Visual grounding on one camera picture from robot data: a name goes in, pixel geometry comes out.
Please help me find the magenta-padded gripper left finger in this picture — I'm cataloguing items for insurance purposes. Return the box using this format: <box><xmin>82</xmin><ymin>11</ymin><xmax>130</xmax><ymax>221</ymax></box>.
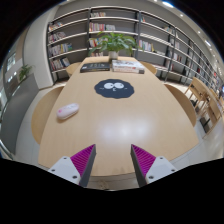
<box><xmin>47</xmin><ymin>143</ymin><xmax>97</xmax><ymax>188</ymax></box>

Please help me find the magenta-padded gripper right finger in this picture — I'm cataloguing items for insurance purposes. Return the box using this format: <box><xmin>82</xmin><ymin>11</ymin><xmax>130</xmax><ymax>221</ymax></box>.
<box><xmin>130</xmin><ymin>143</ymin><xmax>178</xmax><ymax>188</ymax></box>

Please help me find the pink white computer mouse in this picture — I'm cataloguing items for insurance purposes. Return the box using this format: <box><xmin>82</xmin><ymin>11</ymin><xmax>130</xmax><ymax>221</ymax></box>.
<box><xmin>56</xmin><ymin>102</ymin><xmax>80</xmax><ymax>121</ymax></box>

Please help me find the dark cartoon-face mouse pad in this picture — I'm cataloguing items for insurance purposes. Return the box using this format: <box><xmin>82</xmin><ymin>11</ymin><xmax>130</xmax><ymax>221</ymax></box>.
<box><xmin>93</xmin><ymin>78</ymin><xmax>136</xmax><ymax>100</ymax></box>

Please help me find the light wooden round-back chair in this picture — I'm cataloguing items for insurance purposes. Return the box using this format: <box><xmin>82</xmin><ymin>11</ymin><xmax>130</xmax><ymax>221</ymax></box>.
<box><xmin>139</xmin><ymin>60</ymin><xmax>158</xmax><ymax>76</ymax></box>
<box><xmin>30</xmin><ymin>85</ymin><xmax>65</xmax><ymax>145</ymax></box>
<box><xmin>163</xmin><ymin>82</ymin><xmax>198</xmax><ymax>128</ymax></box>
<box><xmin>65</xmin><ymin>61</ymin><xmax>83</xmax><ymax>78</ymax></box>

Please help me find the group of wooden slat chairs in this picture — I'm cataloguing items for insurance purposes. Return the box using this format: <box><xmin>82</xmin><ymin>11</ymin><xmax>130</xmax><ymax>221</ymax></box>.
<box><xmin>184</xmin><ymin>76</ymin><xmax>224</xmax><ymax>134</ymax></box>

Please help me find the black hardcover book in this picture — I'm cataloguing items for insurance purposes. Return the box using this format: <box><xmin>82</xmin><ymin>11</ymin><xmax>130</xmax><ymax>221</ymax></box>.
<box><xmin>79</xmin><ymin>61</ymin><xmax>111</xmax><ymax>74</ymax></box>

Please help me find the small green plant on ledge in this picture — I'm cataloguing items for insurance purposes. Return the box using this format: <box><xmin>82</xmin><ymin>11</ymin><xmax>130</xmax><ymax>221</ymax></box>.
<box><xmin>18</xmin><ymin>64</ymin><xmax>34</xmax><ymax>83</ymax></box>

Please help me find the white book stack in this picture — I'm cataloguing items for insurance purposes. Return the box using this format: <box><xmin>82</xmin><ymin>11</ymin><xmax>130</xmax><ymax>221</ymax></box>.
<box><xmin>111</xmin><ymin>59</ymin><xmax>146</xmax><ymax>75</ymax></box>

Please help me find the grey bookshelf unit with books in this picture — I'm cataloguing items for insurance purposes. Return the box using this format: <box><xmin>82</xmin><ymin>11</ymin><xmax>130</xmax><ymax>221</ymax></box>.
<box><xmin>45</xmin><ymin>4</ymin><xmax>224</xmax><ymax>91</ymax></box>

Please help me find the green potted plant white pot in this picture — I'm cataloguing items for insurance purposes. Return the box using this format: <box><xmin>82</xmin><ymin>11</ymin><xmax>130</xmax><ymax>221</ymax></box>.
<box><xmin>87</xmin><ymin>31</ymin><xmax>138</xmax><ymax>62</ymax></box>

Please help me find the group of ceiling lights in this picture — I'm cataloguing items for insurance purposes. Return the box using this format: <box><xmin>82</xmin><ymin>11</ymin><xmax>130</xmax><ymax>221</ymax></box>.
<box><xmin>161</xmin><ymin>0</ymin><xmax>214</xmax><ymax>48</ymax></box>

